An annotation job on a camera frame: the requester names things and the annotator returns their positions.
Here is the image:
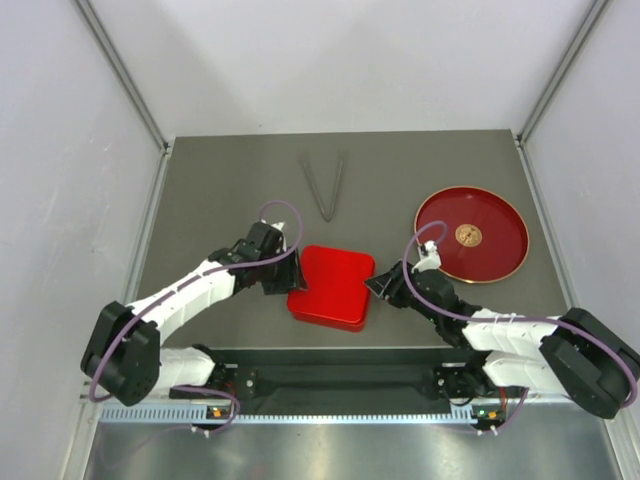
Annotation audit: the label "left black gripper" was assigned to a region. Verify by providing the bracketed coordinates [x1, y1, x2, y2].
[258, 246, 309, 295]

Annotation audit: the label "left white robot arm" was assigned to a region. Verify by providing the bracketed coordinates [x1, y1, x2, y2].
[80, 220, 306, 407]

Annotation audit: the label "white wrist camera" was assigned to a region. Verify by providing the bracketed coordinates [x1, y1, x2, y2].
[411, 240, 442, 273]
[271, 221, 287, 254]

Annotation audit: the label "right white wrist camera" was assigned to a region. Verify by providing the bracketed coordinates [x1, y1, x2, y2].
[411, 240, 442, 273]

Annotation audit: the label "red chocolate box tray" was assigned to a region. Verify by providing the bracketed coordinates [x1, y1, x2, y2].
[290, 310, 367, 332]

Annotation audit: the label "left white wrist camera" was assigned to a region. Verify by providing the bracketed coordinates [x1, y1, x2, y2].
[271, 221, 287, 254]

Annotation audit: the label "round red plate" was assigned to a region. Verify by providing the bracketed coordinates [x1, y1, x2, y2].
[414, 186, 530, 284]

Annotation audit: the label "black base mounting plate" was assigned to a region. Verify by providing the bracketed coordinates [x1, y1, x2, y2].
[196, 345, 501, 401]

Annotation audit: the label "red square box lid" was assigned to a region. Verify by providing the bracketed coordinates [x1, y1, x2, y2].
[287, 245, 375, 317]

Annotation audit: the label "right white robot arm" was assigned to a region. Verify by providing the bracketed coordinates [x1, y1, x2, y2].
[365, 261, 639, 419]

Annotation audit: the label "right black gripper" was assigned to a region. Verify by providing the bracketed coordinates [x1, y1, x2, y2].
[365, 259, 442, 324]

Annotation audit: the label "aluminium front rail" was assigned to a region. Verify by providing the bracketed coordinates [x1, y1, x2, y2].
[79, 363, 626, 426]

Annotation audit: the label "metal tongs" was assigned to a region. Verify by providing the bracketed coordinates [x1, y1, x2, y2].
[297, 150, 349, 222]

